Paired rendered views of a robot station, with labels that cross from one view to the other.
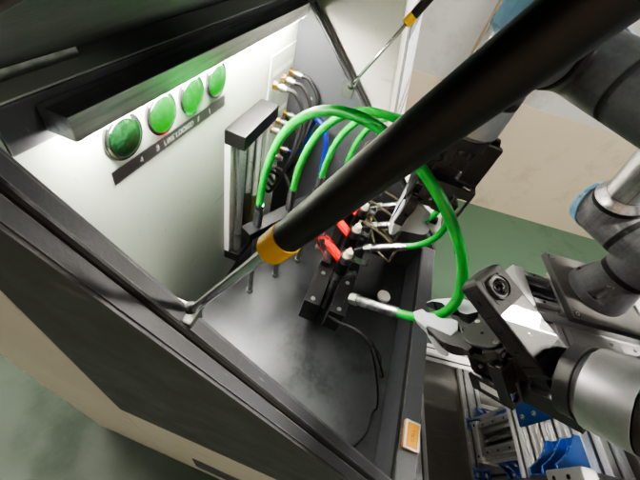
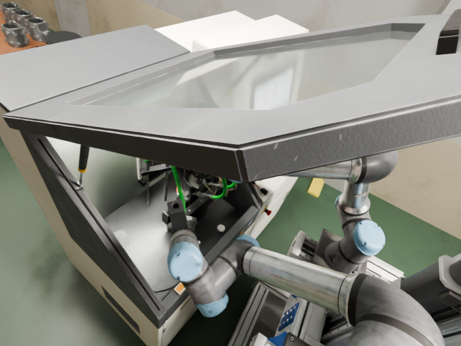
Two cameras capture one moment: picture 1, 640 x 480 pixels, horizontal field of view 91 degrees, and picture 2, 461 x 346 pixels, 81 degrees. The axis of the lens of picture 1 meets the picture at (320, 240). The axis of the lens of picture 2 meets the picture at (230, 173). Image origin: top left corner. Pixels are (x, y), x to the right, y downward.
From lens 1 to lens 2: 0.65 m
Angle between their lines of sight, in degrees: 14
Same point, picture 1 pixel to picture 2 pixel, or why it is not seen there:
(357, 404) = not seen: hidden behind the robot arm
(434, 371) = (276, 303)
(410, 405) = not seen: hidden behind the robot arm
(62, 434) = (52, 260)
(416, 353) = (209, 255)
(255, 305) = (148, 211)
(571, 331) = not seen: hidden behind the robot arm
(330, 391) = (164, 263)
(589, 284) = (330, 250)
